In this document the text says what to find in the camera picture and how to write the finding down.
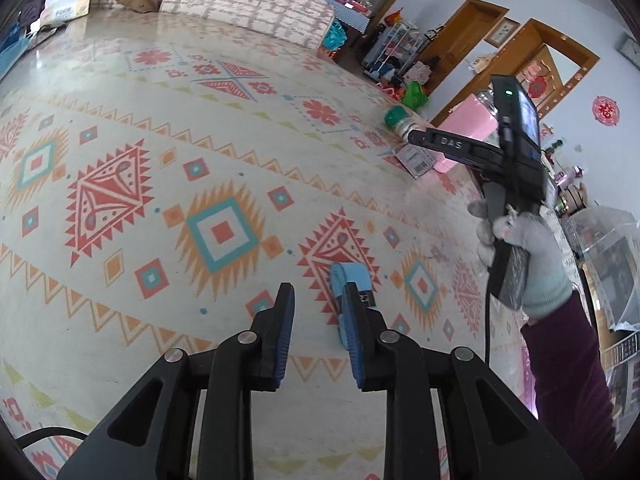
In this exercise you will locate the small grey box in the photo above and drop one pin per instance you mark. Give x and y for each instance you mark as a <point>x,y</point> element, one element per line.
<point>415,160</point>

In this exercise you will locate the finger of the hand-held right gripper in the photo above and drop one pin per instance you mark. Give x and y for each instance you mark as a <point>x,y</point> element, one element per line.
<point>445,142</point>

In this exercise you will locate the white metal rack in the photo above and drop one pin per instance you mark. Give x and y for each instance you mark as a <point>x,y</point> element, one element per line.
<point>390,52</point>

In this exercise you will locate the wooden door with red ornament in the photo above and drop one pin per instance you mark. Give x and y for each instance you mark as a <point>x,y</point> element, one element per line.
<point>565,55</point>

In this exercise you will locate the round red wall decoration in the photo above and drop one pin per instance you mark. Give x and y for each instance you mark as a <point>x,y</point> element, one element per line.
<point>605,109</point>

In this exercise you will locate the clear plastic container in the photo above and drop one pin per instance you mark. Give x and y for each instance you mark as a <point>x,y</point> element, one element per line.
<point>610,240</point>

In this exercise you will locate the blue plastic crate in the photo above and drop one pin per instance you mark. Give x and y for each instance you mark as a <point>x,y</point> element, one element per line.
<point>12,52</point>

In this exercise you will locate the person's right forearm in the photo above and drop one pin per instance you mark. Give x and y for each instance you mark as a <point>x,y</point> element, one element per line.
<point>565,390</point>

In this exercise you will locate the patterned tablecloth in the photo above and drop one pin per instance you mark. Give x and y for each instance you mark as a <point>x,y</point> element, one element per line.
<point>150,135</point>

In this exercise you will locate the teal bag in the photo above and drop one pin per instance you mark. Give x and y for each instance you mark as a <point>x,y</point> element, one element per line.
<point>332,37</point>

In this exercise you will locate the person's right hand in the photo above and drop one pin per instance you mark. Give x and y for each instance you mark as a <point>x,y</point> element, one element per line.
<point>545,270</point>

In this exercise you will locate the blue roll of tape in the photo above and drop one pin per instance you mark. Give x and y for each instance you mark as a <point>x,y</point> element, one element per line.
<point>347,280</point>

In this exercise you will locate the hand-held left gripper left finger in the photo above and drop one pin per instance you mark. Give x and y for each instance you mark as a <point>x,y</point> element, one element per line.
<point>282,340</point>

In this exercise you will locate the framed wall picture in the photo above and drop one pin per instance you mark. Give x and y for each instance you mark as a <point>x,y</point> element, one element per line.
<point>502,32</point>

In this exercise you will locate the wooden door frame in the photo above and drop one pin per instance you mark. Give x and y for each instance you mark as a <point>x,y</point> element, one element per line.
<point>465,45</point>

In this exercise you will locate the wall clock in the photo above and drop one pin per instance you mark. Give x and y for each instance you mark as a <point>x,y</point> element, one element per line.
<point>631,47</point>

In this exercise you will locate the green bag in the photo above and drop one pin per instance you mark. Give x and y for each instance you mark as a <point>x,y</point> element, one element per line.
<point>414,95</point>

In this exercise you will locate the green-capped bottle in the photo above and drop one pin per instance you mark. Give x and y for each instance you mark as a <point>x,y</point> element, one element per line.
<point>397,116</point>

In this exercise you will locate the blue checked cloth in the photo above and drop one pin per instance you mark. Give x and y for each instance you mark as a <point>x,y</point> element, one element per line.
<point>350,12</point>

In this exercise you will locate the pink jar with clear lid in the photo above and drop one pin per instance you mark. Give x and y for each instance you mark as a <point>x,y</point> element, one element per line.
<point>470,122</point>

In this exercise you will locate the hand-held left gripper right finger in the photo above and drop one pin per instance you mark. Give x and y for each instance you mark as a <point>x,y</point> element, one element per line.
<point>356,345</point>

